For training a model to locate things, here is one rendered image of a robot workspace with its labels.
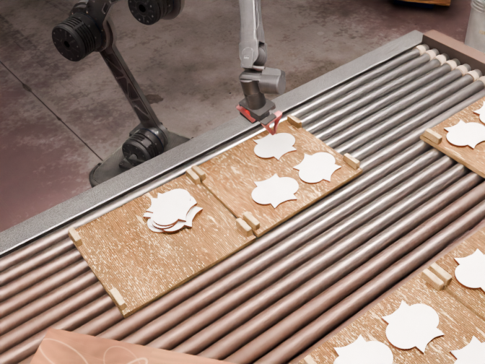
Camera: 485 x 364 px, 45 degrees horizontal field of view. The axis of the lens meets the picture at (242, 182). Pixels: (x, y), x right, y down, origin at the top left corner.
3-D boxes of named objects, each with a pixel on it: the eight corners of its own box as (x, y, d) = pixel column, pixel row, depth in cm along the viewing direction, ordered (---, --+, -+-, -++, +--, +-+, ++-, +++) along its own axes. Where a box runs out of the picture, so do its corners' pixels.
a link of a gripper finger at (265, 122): (271, 121, 180) (265, 98, 173) (287, 131, 175) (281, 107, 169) (255, 133, 178) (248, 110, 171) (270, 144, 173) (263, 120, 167)
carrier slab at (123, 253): (68, 236, 167) (67, 232, 166) (189, 175, 183) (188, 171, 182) (125, 318, 146) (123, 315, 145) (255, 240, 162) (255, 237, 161)
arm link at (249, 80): (242, 65, 166) (234, 78, 163) (264, 67, 163) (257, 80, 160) (247, 84, 171) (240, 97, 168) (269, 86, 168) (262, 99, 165)
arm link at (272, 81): (255, 51, 170) (242, 47, 162) (291, 53, 165) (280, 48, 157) (250, 92, 171) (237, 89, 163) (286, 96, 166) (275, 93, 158)
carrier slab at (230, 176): (189, 174, 184) (188, 170, 183) (289, 121, 201) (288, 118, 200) (258, 237, 163) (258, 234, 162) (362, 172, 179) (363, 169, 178)
